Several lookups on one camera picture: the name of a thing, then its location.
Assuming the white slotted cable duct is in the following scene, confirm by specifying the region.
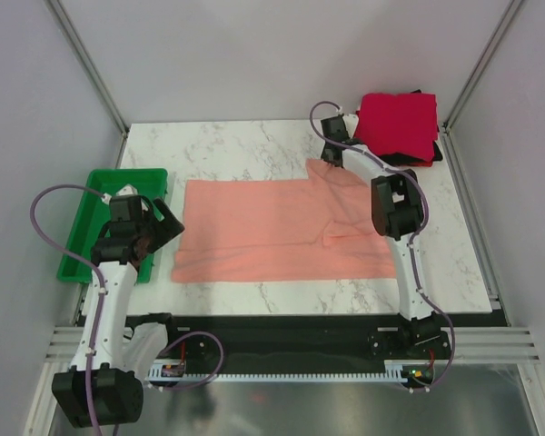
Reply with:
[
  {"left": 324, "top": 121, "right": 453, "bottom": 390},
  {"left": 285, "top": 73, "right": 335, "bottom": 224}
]
[{"left": 146, "top": 361, "right": 434, "bottom": 385}]

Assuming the aluminium frame post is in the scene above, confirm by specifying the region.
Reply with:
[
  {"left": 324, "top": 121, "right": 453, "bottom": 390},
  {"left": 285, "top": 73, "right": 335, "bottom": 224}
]
[
  {"left": 44, "top": 0, "right": 130, "bottom": 137},
  {"left": 441, "top": 0, "right": 527, "bottom": 133}
]

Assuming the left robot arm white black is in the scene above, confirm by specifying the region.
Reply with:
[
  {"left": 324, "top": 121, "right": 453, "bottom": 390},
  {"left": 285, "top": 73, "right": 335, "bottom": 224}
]
[{"left": 52, "top": 184, "right": 184, "bottom": 432}]

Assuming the left aluminium frame post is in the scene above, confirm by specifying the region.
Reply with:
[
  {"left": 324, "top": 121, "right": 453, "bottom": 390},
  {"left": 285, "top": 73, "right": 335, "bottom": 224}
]
[{"left": 44, "top": 0, "right": 130, "bottom": 137}]

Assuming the folded crimson t shirt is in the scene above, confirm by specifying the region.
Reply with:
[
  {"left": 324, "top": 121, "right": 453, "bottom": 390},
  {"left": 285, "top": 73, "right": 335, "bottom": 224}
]
[{"left": 354, "top": 93, "right": 438, "bottom": 163}]

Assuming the right aluminium frame post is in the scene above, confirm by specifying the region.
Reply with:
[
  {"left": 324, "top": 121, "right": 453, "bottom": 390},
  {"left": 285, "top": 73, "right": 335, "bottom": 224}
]
[{"left": 441, "top": 0, "right": 527, "bottom": 133}]

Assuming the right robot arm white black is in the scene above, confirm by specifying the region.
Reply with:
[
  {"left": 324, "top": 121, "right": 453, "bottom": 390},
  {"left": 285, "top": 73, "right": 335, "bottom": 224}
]
[{"left": 313, "top": 114, "right": 455, "bottom": 361}]

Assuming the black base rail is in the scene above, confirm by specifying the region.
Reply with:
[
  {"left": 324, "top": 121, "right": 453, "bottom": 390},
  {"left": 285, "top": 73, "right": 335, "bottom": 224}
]
[{"left": 74, "top": 312, "right": 451, "bottom": 376}]

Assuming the salmon pink t shirt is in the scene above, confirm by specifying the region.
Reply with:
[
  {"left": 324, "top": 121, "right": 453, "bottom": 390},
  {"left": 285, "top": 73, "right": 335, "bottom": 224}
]
[{"left": 172, "top": 159, "right": 395, "bottom": 283}]

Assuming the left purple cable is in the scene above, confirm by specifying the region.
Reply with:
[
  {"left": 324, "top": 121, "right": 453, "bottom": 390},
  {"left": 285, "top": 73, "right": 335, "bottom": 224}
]
[{"left": 29, "top": 183, "right": 224, "bottom": 436}]

